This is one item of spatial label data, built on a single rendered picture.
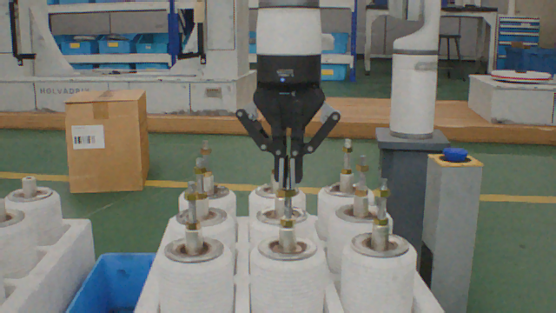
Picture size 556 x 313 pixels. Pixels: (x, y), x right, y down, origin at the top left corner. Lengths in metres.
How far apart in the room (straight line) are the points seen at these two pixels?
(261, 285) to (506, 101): 2.16
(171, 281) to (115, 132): 1.14
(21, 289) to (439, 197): 0.64
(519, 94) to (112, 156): 1.87
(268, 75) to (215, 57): 2.15
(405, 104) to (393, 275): 0.51
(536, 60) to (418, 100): 4.09
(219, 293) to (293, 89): 0.26
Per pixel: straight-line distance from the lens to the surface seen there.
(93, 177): 1.79
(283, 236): 0.66
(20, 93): 3.17
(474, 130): 2.60
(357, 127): 2.54
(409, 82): 1.09
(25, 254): 0.85
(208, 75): 2.75
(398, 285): 0.67
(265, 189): 0.90
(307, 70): 0.59
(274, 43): 0.59
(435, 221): 0.89
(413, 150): 1.09
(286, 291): 0.65
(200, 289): 0.65
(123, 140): 1.75
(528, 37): 6.18
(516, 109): 2.71
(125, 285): 1.03
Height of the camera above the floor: 0.52
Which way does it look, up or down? 14 degrees down
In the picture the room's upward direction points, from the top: straight up
